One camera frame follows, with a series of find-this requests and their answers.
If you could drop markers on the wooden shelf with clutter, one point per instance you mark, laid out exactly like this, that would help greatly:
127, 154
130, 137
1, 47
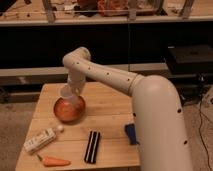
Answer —
92, 12

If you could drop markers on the translucent white ceramic cup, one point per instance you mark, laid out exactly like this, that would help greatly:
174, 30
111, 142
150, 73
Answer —
67, 94

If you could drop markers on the white plastic bottle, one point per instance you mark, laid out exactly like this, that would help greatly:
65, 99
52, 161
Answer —
42, 139

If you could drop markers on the blue sponge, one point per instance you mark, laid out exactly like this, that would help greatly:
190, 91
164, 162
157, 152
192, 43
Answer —
130, 132

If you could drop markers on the black box on shelf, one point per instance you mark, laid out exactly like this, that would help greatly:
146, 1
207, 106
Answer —
196, 59

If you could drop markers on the orange ceramic bowl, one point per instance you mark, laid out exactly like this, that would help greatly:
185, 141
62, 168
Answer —
67, 112

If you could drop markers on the orange carrot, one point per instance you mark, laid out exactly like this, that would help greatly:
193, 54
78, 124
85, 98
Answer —
53, 162

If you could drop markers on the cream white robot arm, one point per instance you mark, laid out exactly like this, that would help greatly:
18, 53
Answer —
161, 134

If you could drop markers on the black white striped block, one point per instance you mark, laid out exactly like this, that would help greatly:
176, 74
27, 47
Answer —
92, 147

